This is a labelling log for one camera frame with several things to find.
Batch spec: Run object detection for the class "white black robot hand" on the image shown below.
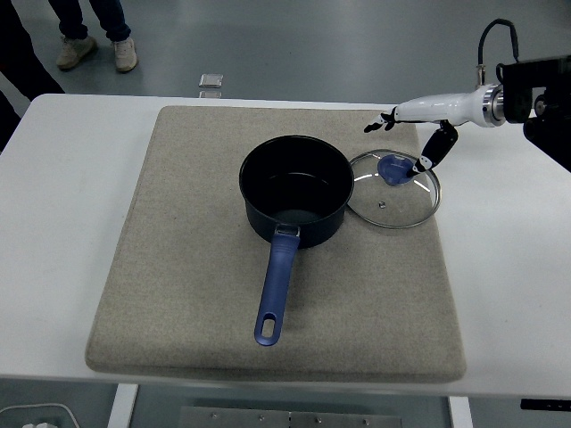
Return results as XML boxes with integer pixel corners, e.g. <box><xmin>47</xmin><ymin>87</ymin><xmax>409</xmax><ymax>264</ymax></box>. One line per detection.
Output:
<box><xmin>363</xmin><ymin>84</ymin><xmax>489</xmax><ymax>177</ymax></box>

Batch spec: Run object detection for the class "glass pot lid blue knob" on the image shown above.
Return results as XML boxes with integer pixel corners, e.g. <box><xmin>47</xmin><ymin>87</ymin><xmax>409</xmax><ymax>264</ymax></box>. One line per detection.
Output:
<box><xmin>347</xmin><ymin>148</ymin><xmax>443</xmax><ymax>231</ymax></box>

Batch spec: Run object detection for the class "dark pot with blue handle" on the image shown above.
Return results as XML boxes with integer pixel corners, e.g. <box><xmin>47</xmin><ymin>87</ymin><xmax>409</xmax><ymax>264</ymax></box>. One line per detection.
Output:
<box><xmin>237</xmin><ymin>135</ymin><xmax>356</xmax><ymax>349</ymax></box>

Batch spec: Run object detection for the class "white table leg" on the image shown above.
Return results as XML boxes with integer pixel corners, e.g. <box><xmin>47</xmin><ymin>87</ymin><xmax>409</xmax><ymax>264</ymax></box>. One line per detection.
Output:
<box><xmin>108</xmin><ymin>383</ymin><xmax>140</xmax><ymax>428</ymax></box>
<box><xmin>448</xmin><ymin>395</ymin><xmax>474</xmax><ymax>428</ymax></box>

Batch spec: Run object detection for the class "black flat bar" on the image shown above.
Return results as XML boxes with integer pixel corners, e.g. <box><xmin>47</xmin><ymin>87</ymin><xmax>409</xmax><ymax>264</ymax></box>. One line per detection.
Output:
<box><xmin>520</xmin><ymin>399</ymin><xmax>571</xmax><ymax>412</ymax></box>

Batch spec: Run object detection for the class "beige fabric mat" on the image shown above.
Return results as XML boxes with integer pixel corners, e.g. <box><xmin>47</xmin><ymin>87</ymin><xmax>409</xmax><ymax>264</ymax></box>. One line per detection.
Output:
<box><xmin>84</xmin><ymin>104</ymin><xmax>468</xmax><ymax>384</ymax></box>

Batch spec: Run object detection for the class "grey metal plate with screws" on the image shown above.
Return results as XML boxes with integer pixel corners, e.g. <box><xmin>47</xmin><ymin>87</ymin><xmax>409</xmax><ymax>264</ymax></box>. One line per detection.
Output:
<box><xmin>178</xmin><ymin>405</ymin><xmax>402</xmax><ymax>428</ymax></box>

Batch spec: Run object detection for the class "person in dark trousers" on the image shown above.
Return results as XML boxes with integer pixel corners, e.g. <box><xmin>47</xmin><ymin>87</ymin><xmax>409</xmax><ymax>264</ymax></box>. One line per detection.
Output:
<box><xmin>0</xmin><ymin>0</ymin><xmax>67</xmax><ymax>153</ymax></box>

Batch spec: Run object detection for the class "white cable loop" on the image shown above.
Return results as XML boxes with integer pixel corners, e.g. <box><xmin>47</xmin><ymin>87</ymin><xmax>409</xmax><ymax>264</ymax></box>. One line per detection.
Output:
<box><xmin>0</xmin><ymin>402</ymin><xmax>78</xmax><ymax>428</ymax></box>

